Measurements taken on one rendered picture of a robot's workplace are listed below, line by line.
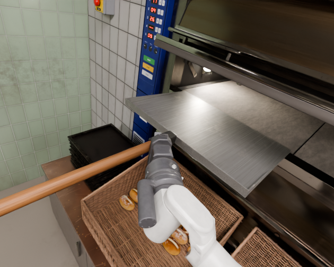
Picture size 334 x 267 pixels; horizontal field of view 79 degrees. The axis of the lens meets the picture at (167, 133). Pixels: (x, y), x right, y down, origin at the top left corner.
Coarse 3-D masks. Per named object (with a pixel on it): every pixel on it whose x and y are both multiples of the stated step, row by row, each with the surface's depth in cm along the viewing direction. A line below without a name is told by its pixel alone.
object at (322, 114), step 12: (168, 48) 76; (192, 60) 69; (204, 60) 66; (216, 72) 64; (228, 72) 61; (252, 84) 57; (264, 84) 55; (276, 96) 53; (288, 96) 51; (300, 108) 50; (312, 108) 48; (324, 120) 47
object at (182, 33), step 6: (174, 30) 77; (180, 30) 76; (186, 36) 74; (192, 36) 72; (186, 42) 76; (204, 42) 70; (210, 42) 68; (216, 42) 67; (222, 48) 65; (228, 48) 64; (228, 54) 64; (234, 54) 63; (240, 54) 62; (228, 60) 64
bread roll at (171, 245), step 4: (168, 240) 94; (172, 240) 94; (176, 240) 96; (164, 244) 94; (168, 244) 93; (172, 244) 93; (176, 244) 93; (168, 248) 93; (172, 248) 92; (176, 248) 92; (168, 252) 93; (172, 252) 92; (176, 252) 92
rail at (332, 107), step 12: (156, 36) 79; (180, 48) 72; (192, 48) 69; (216, 60) 63; (240, 72) 59; (252, 72) 56; (276, 84) 53; (300, 96) 49; (312, 96) 48; (324, 108) 46
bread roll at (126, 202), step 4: (124, 196) 109; (128, 196) 110; (120, 200) 109; (124, 200) 107; (128, 200) 107; (132, 200) 109; (124, 204) 107; (128, 204) 106; (132, 204) 107; (124, 208) 107; (128, 208) 106; (132, 208) 107
